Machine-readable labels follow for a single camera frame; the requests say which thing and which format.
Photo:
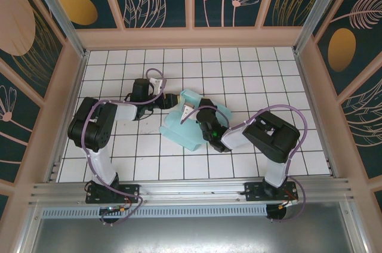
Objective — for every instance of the light blue paper box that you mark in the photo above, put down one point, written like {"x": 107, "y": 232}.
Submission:
{"x": 179, "y": 127}

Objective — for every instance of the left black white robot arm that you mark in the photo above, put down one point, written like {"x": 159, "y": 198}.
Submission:
{"x": 95, "y": 124}

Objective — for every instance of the grey metal sheet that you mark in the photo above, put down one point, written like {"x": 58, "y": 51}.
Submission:
{"x": 191, "y": 235}

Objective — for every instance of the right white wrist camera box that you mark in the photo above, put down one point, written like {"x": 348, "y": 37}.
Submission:
{"x": 186, "y": 112}

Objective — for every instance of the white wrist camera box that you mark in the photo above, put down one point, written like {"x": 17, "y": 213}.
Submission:
{"x": 157, "y": 81}
{"x": 186, "y": 112}

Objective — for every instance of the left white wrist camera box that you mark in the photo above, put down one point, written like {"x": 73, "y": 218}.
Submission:
{"x": 157, "y": 81}

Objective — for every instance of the aluminium mounting rail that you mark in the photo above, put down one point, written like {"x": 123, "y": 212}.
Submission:
{"x": 191, "y": 188}

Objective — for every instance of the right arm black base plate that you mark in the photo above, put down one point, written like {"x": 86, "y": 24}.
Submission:
{"x": 253, "y": 191}

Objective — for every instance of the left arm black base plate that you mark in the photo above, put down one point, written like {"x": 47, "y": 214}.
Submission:
{"x": 128, "y": 191}

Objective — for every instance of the aluminium corner post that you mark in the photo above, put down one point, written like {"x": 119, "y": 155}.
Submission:
{"x": 316, "y": 8}
{"x": 59, "y": 11}

